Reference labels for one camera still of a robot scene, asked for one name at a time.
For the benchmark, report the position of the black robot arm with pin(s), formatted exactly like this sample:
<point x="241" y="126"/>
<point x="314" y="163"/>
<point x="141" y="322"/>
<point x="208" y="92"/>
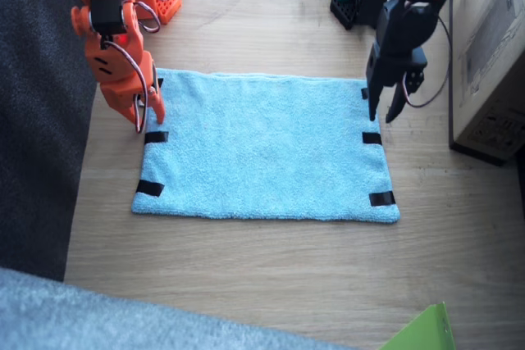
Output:
<point x="410" y="26"/>

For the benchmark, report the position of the green plastic angle bracket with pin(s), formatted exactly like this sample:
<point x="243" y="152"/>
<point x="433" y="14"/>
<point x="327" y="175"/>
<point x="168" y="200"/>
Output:
<point x="426" y="331"/>

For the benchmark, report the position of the light blue towel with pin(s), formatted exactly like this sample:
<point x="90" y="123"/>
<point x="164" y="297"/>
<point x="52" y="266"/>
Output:
<point x="262" y="149"/>

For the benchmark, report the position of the brown cardboard box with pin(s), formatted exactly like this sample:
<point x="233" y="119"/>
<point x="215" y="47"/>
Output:
<point x="492" y="59"/>

